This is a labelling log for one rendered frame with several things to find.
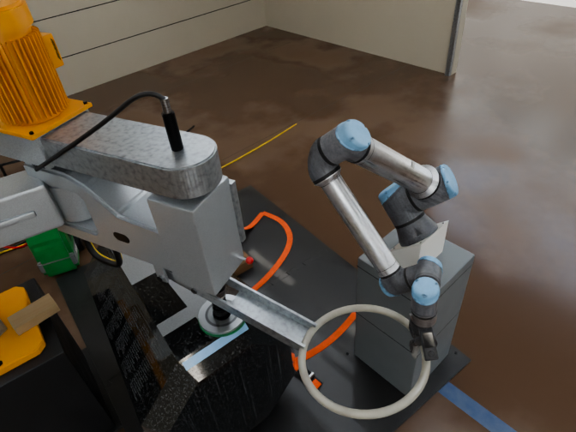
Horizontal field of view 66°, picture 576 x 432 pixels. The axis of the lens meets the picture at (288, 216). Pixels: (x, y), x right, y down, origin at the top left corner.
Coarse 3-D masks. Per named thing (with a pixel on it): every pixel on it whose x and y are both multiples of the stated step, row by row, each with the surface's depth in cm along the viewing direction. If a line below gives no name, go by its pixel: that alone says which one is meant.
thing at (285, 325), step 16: (192, 288) 182; (240, 288) 186; (224, 304) 178; (240, 304) 183; (256, 304) 185; (272, 304) 183; (256, 320) 175; (272, 320) 181; (288, 320) 182; (304, 320) 179; (272, 336) 176; (288, 336) 172
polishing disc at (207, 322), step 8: (232, 296) 203; (208, 304) 201; (200, 312) 198; (208, 312) 197; (200, 320) 194; (208, 320) 194; (216, 320) 194; (224, 320) 193; (232, 320) 193; (240, 320) 193; (208, 328) 190; (216, 328) 190; (224, 328) 190; (232, 328) 189
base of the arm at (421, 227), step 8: (424, 216) 201; (408, 224) 199; (416, 224) 198; (424, 224) 198; (432, 224) 200; (400, 232) 203; (408, 232) 199; (416, 232) 199; (424, 232) 197; (432, 232) 198; (400, 240) 204; (408, 240) 200; (416, 240) 198
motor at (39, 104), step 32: (0, 0) 145; (0, 32) 139; (32, 32) 149; (0, 64) 145; (32, 64) 150; (0, 96) 152; (32, 96) 152; (64, 96) 165; (0, 128) 159; (32, 128) 157
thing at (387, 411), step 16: (368, 304) 184; (320, 320) 181; (400, 320) 175; (304, 336) 176; (304, 352) 170; (304, 368) 165; (304, 384) 160; (416, 384) 153; (320, 400) 154; (400, 400) 149; (352, 416) 148; (368, 416) 147; (384, 416) 147
